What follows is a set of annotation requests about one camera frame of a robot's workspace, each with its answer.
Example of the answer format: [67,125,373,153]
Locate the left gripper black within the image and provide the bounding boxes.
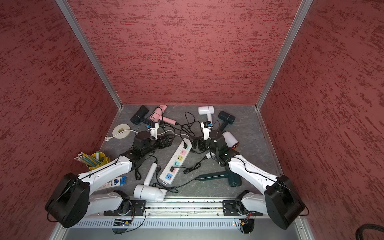
[142,134,176,156]

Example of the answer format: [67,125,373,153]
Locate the white power strip coloured sockets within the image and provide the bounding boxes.
[159,139,192,185]

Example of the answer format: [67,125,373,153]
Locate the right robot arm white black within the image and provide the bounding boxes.
[203,130,306,230]

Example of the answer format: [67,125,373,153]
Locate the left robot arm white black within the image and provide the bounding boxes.
[45,131,175,228]

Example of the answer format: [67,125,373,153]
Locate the dark green hair dryer back right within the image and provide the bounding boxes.
[218,111,236,132]

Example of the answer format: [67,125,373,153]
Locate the dark green hair dryer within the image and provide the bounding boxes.
[196,169,243,188]
[218,111,236,132]

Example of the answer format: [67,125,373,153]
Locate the white tape roll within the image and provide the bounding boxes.
[112,124,132,139]

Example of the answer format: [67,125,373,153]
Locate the pink hair dryer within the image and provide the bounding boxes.
[151,105,178,125]

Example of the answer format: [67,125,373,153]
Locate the black hair dryer back left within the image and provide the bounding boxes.
[130,105,151,125]

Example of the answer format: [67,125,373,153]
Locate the dark green hair dryer front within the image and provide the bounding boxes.
[196,169,243,188]

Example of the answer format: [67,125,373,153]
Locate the white blue box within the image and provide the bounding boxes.
[98,176,127,190]

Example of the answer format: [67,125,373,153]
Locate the large white hair dryer front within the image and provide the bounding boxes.
[134,163,167,202]

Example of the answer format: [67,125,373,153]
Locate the yellow pencil cup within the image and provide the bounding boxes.
[74,151,110,170]

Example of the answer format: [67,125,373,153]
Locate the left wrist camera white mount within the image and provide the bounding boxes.
[149,122,159,140]

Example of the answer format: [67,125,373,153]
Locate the white power strip cable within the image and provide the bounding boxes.
[104,128,182,142]

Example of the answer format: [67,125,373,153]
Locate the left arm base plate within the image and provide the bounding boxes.
[103,200,147,217]

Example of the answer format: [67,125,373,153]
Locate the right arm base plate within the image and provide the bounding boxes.
[222,200,263,218]

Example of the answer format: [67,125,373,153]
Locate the black hose bottom right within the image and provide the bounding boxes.
[355,223,384,240]

